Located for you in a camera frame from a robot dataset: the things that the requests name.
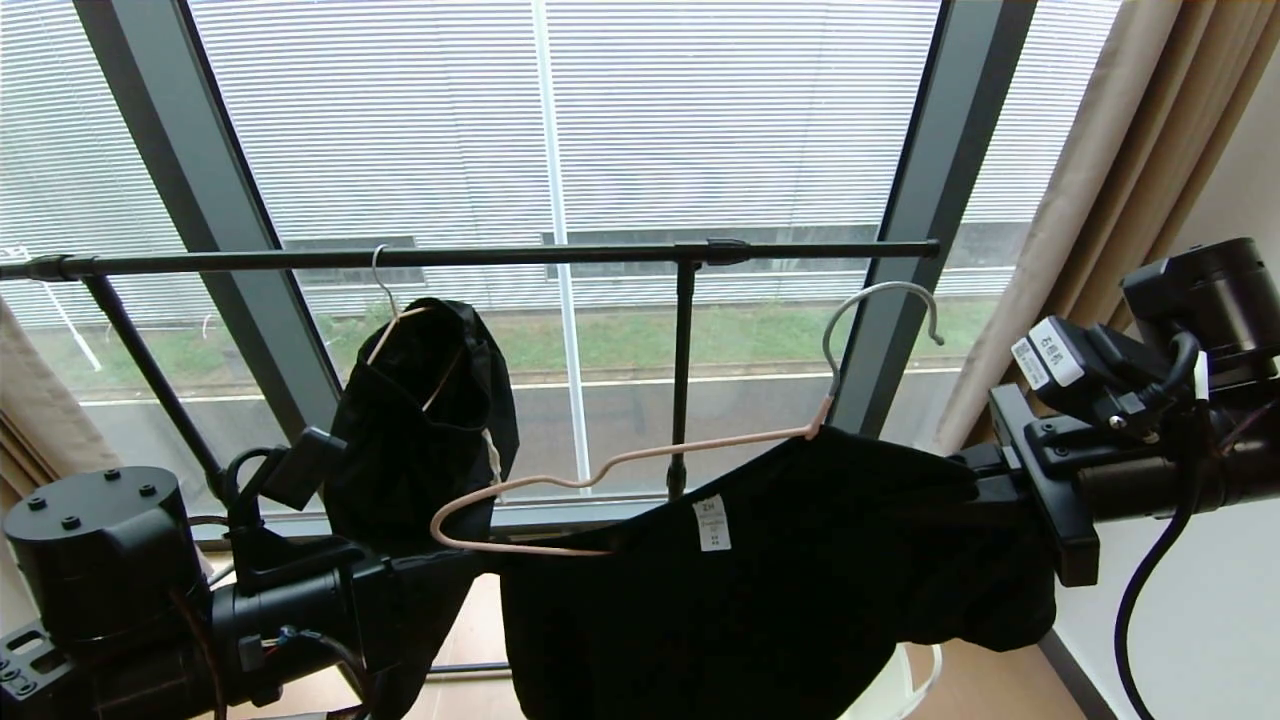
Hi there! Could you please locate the white laundry basket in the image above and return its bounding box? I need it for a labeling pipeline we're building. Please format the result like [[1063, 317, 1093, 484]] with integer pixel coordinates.
[[840, 640, 944, 720]]

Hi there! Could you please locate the black garment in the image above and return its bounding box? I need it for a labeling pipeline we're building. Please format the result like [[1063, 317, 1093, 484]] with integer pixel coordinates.
[[322, 296, 521, 720]]

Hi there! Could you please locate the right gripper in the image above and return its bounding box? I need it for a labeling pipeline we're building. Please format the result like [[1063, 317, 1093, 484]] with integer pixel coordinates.
[[985, 383, 1203, 589]]

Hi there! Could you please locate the black t-shirt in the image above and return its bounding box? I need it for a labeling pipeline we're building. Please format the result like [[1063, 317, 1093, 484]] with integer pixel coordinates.
[[498, 425, 1059, 720]]

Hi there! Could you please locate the black clothes rack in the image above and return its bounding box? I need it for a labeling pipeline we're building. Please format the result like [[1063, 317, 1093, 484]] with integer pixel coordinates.
[[0, 238, 943, 676]]

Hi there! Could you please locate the black cable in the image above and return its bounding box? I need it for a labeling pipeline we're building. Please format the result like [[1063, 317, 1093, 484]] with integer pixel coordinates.
[[222, 447, 279, 511], [1113, 480, 1201, 720]]

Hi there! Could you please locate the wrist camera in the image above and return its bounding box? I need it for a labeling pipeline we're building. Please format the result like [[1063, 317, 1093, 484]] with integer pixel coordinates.
[[225, 427, 349, 593], [1010, 315, 1201, 443]]

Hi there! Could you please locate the pink clothes hanger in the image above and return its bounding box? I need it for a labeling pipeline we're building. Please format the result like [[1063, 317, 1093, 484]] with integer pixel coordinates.
[[430, 282, 946, 558], [365, 244, 466, 413]]

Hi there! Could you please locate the window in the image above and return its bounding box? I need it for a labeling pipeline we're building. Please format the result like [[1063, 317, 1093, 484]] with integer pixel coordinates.
[[0, 0, 1121, 546]]

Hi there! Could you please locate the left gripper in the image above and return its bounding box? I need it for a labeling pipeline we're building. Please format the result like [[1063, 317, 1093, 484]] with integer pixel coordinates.
[[208, 553, 403, 703]]

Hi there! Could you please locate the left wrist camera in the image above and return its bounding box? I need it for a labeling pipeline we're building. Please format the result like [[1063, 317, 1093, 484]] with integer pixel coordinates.
[[225, 427, 349, 593]]

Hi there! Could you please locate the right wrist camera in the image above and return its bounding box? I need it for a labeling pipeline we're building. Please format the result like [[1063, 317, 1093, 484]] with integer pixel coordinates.
[[1010, 315, 1201, 443]]

